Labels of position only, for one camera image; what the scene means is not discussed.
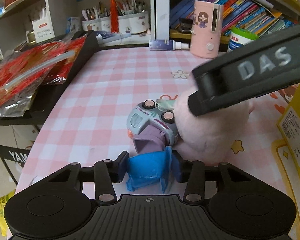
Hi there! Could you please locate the blue plastic piece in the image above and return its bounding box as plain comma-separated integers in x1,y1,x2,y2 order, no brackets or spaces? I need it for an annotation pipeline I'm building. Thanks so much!
126,146,172,193

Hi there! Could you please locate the white bookshelf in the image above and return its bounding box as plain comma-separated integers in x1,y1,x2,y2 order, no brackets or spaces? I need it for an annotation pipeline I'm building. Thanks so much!
149,0,300,46

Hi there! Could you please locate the green correction tape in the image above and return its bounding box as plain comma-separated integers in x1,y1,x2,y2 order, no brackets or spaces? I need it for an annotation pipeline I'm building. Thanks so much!
155,99,175,112

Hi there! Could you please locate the yellow cardboard box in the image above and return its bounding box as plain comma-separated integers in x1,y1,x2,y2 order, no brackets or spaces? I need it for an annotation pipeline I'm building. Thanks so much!
277,84,300,239

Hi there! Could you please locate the pink plush pig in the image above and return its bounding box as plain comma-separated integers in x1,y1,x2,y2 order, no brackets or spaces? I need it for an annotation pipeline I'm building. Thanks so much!
173,87,254,166

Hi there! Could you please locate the white jar green lid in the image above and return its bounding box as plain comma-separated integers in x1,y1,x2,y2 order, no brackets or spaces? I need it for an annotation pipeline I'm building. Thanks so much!
227,27,259,52

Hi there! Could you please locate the white pen holder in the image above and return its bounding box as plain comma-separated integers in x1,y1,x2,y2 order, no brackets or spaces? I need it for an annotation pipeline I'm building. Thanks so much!
119,11,150,34

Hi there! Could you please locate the spray bottle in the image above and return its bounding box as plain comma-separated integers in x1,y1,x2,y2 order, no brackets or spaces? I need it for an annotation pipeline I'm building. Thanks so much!
149,40,190,51

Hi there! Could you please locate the red decoration packet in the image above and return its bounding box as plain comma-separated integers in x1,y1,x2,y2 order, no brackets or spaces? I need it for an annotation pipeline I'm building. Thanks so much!
0,33,87,118

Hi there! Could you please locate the drinking straws box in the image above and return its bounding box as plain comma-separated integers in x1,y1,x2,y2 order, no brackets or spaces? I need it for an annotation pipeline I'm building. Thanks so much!
32,15,55,43

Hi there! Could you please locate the pink humidifier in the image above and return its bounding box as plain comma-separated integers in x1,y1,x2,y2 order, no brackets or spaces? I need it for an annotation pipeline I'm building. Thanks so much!
190,1,224,59

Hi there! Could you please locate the black Yamaha keyboard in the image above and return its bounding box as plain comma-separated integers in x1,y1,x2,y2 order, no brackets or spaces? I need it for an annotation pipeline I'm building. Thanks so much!
0,30,100,126

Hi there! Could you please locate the grey toy car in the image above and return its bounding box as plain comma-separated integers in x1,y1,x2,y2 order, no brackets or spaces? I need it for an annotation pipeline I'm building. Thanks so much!
127,99,179,154

